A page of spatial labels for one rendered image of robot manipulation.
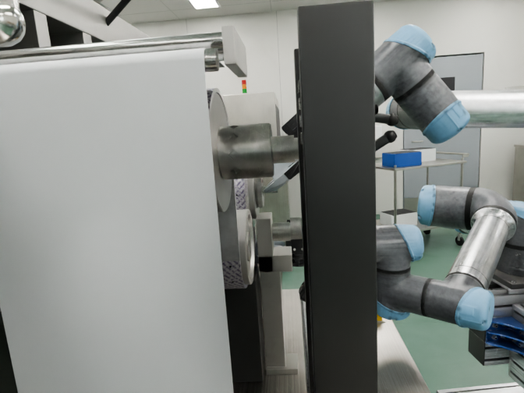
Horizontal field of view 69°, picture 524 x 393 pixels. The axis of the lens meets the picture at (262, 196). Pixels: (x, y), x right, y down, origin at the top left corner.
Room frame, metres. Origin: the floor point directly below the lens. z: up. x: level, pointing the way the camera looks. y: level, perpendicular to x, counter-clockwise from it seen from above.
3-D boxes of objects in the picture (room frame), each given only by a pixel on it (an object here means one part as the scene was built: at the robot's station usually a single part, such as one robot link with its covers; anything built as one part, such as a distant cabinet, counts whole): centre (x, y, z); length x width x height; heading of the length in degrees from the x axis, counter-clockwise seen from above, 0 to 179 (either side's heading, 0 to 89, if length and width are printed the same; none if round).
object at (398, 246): (0.74, -0.26, 1.11); 0.11 x 0.08 x 0.09; 85
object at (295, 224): (0.66, -0.06, 1.18); 0.04 x 0.02 x 0.04; 175
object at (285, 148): (0.45, -0.05, 1.33); 0.06 x 0.03 x 0.03; 85
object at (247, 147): (0.45, 0.01, 1.33); 0.06 x 0.06 x 0.06; 85
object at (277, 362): (0.66, -0.02, 1.05); 0.06 x 0.05 x 0.31; 85
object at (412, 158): (3.89, -1.61, 0.51); 0.91 x 0.58 x 1.02; 107
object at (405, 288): (0.73, -0.27, 1.01); 0.11 x 0.08 x 0.11; 48
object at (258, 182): (0.70, 0.01, 1.25); 0.07 x 0.02 x 0.07; 176
